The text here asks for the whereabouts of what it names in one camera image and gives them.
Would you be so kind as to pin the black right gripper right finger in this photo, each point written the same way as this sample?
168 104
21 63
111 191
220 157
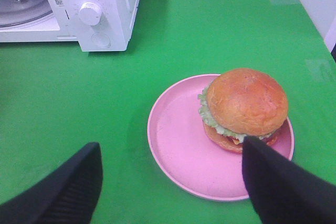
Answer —
281 191

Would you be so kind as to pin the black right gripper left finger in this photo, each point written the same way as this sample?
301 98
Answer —
68 195

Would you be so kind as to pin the burger with lettuce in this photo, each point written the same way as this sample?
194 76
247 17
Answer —
243 102

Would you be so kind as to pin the pink plate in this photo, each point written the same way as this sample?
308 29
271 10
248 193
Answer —
183 151

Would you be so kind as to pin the round door release button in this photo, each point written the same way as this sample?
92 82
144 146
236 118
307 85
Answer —
101 40

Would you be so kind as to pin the white dial knob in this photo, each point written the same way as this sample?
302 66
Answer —
90 13

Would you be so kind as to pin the white microwave oven body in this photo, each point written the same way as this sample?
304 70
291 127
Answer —
63 24

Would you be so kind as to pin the glass microwave turntable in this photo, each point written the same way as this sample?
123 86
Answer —
18 12

